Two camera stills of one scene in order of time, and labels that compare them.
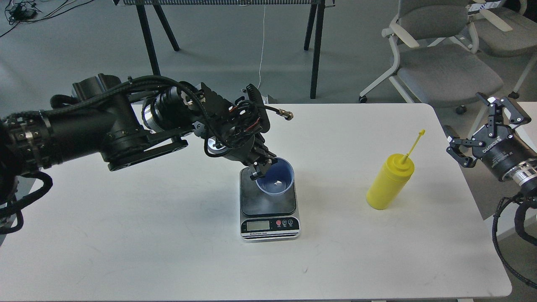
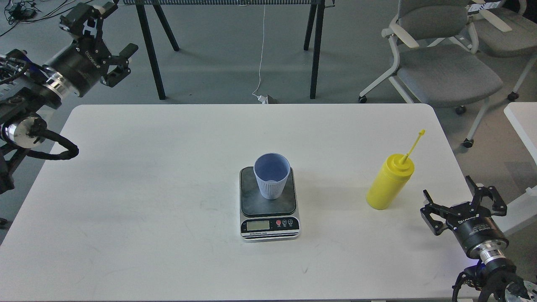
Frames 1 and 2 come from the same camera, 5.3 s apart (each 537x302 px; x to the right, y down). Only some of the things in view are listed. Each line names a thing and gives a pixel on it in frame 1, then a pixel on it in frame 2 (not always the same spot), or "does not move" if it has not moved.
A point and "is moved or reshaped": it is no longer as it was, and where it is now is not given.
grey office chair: x=436 y=47 does not move
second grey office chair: x=503 y=31 does not move
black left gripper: x=247 y=148 -> x=81 y=64
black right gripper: x=500 y=150 -> x=469 y=228
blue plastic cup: x=278 y=177 is moved or reshaped
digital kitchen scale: x=264 y=217 does not move
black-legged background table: x=144 y=7 does not move
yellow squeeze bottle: x=391 y=180 does not move
